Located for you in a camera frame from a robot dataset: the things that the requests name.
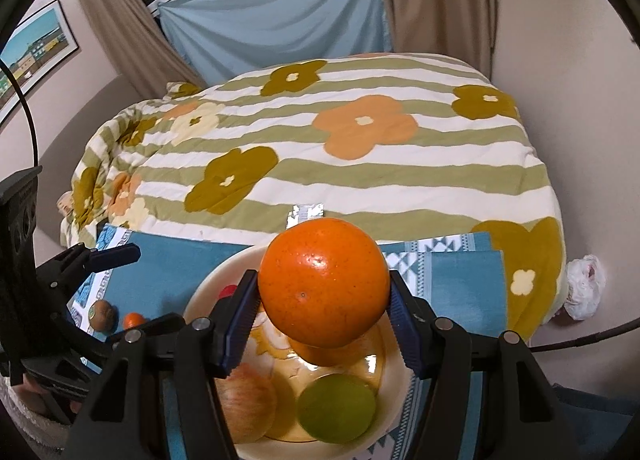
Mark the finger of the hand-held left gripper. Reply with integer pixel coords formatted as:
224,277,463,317
105,313,187,348
65,243,142,286

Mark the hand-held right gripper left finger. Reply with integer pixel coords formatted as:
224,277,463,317
65,269,261,460

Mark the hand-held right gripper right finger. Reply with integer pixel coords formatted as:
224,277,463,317
387,270,571,460

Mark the brown kiwi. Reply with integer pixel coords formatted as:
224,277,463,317
89,300,118,331

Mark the red yellow apple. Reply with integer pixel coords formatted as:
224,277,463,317
215,362,277,443

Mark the orange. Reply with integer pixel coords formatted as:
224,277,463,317
257,219,391,348
290,335,366,367

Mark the green apple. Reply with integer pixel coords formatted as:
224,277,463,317
296,374,377,443

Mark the person's left hand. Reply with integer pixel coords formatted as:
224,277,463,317
22,374,83,416

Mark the patterned mandala cloth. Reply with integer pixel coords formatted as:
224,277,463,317
67,223,133,336

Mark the teal tablecloth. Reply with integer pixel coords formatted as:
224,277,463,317
65,225,508,460

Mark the silver foil packet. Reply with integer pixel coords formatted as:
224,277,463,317
285,201,326,230

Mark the striped floral blanket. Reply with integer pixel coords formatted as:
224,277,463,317
60,53,568,341

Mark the white plastic bag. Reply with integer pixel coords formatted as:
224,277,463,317
565,255,607,321

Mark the dark clothes pile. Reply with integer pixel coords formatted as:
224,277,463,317
550,380,636,460

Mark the beige curtain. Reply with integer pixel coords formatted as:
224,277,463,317
367,0,498,78
67,0,206,98

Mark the light blue sheet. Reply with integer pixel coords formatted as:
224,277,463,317
157,0,393,86

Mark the black cable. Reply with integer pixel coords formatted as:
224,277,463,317
530,317,640,352
0,60,39,171

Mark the framed wall poster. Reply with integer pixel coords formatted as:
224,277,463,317
0,0,80,126

